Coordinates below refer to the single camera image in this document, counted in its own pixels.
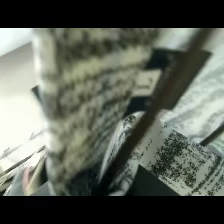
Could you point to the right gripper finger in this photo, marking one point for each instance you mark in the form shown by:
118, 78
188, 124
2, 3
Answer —
150, 183

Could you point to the brown clothes hanger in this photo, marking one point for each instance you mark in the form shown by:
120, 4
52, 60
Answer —
160, 96

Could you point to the black and white patterned shirt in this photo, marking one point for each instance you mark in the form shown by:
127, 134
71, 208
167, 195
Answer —
86, 100

